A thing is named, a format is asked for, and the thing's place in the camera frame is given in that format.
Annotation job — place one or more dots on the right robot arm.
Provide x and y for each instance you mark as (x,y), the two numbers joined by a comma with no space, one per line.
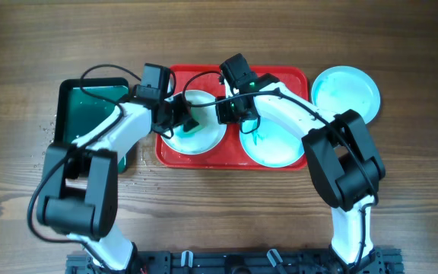
(344,164)

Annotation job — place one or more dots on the red plastic tray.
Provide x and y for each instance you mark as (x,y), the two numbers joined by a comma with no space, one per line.
(229,153)

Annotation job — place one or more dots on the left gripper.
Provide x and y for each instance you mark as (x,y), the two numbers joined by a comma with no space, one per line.
(183,113)

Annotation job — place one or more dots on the black water basin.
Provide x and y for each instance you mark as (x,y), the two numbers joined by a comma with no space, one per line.
(78,111)

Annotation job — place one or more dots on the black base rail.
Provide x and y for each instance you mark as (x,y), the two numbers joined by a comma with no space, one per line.
(304,261)

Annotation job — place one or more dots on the green sponge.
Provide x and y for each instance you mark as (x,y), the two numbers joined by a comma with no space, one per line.
(189,125)

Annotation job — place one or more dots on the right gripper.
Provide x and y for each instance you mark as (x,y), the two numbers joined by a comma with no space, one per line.
(223,116)

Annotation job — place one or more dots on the white plate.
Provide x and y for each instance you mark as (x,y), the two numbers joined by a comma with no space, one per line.
(203,137)

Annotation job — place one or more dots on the mint plate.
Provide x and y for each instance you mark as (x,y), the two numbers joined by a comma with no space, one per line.
(342,88)
(269,144)

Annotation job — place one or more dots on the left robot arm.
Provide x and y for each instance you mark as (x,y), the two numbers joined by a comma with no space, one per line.
(78,194)

